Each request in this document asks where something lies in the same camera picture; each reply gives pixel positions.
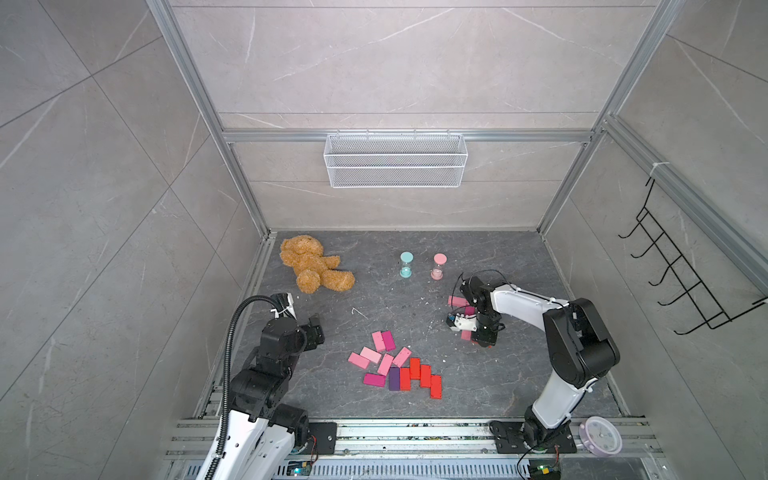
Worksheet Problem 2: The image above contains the red block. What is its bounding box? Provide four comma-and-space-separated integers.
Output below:
399, 368, 411, 391
409, 357, 421, 380
419, 364, 432, 389

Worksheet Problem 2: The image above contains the teal sand timer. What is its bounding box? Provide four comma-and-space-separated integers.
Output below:
399, 251, 414, 278

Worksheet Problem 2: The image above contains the black wire hook rack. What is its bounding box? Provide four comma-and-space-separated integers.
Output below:
618, 178, 767, 336

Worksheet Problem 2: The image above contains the pink block far left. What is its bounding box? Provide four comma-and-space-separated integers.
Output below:
348, 352, 370, 370

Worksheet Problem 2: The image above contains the pink block centre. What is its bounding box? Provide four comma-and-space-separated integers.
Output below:
377, 354, 394, 377

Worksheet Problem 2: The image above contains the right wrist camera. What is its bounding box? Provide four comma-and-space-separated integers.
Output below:
446, 312, 477, 332

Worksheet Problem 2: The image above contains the pink sand timer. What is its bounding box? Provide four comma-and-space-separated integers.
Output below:
430, 253, 447, 281

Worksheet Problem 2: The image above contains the pink block right tilted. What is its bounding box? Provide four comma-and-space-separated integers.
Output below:
393, 347, 412, 368

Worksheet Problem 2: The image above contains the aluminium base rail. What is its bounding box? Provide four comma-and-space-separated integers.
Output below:
158, 416, 667, 480

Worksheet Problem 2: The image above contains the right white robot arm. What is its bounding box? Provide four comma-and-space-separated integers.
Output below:
446, 275, 620, 451

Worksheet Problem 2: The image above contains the light pink block tilted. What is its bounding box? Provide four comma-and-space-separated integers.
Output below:
360, 347, 382, 364

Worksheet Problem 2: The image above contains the black corrugated cable hose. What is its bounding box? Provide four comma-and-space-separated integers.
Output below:
203, 294, 295, 480

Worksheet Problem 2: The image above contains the purple block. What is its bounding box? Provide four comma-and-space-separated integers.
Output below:
387, 367, 400, 391

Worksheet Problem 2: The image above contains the brown teddy bear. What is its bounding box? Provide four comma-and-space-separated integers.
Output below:
280, 235, 356, 294

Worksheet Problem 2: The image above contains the white wire mesh basket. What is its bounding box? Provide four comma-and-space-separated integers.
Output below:
323, 133, 468, 189

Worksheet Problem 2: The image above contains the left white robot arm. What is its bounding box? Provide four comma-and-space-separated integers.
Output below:
197, 315, 325, 479

